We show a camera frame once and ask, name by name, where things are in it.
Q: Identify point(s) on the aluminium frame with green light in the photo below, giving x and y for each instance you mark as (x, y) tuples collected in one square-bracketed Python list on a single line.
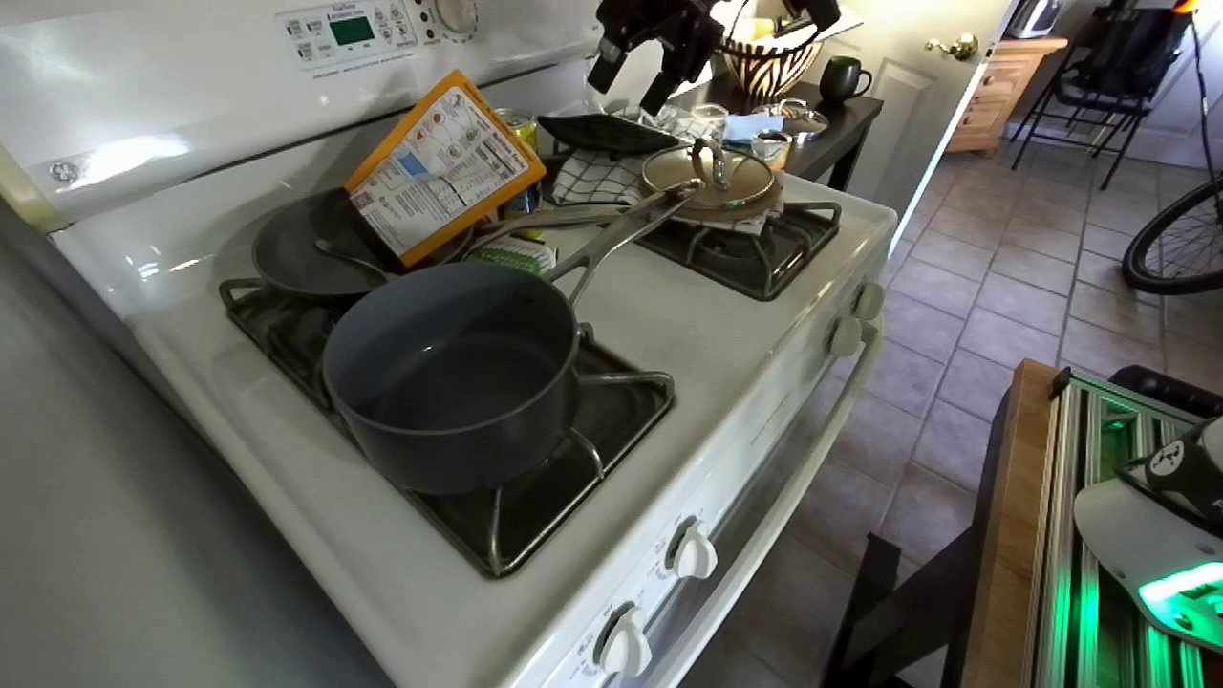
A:
[(1083, 635)]

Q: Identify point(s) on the gray frying pan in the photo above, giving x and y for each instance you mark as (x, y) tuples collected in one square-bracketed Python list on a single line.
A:
[(294, 253)]

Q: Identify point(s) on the black metal chair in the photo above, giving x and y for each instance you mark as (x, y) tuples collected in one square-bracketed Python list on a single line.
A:
[(1121, 60)]

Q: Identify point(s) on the black mug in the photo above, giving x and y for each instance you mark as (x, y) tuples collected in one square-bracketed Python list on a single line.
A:
[(841, 81)]

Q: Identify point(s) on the small black burner grate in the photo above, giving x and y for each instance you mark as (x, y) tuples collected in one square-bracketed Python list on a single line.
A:
[(750, 266)]

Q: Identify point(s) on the white and orange food package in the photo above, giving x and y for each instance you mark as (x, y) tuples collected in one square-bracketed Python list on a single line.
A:
[(440, 174)]

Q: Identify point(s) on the white stove knob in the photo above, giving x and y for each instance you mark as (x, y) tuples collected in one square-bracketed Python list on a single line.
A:
[(624, 642), (694, 550), (870, 298), (846, 332)]

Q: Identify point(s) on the wooden cabinet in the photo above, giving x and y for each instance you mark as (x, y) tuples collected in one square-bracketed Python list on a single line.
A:
[(1005, 95)]

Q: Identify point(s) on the small white cup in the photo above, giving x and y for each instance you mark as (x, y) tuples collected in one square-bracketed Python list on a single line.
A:
[(773, 151)]

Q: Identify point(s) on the crumpled aluminium foil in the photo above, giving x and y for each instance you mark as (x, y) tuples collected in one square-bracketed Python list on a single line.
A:
[(678, 117)]

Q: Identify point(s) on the zebra pattern bowl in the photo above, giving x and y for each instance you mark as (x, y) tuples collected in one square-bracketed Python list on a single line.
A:
[(766, 67)]

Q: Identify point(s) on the black stand frame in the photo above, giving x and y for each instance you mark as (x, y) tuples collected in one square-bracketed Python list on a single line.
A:
[(892, 611)]

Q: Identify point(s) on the black flat tray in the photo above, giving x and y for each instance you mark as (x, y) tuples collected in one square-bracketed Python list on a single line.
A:
[(607, 133)]

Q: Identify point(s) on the wooden board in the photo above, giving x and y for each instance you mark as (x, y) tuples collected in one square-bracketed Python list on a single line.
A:
[(1015, 547)]

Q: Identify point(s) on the clear drinking glass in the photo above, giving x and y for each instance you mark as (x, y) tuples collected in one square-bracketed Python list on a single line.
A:
[(710, 123)]

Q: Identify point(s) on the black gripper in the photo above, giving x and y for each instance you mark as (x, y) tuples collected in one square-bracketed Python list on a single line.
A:
[(654, 19)]

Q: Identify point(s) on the brass door knob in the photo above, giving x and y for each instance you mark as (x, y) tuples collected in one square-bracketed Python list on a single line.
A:
[(957, 47)]

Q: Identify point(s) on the light blue cloth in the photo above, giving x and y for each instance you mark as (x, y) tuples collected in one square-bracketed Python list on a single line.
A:
[(750, 123)]

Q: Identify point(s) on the dark side table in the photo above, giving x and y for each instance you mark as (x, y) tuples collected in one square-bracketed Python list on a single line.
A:
[(846, 128)]

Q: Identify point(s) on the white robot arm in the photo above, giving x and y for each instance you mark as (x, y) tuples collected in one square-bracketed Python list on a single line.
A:
[(1131, 535)]

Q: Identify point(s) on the large black burner grate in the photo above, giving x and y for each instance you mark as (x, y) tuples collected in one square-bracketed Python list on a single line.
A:
[(539, 522)]

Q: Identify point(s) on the clear glass jar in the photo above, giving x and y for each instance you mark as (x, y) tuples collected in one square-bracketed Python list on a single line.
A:
[(804, 118)]

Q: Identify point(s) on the white door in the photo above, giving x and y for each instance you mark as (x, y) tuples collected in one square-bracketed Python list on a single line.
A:
[(921, 117)]

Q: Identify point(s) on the white gas stove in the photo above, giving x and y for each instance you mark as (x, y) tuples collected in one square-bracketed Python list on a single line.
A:
[(714, 337)]

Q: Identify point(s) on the checkered kitchen cloth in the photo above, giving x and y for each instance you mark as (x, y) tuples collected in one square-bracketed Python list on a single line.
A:
[(594, 175)]

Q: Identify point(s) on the bicycle wheel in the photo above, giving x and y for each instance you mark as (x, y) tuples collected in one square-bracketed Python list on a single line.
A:
[(1149, 251)]

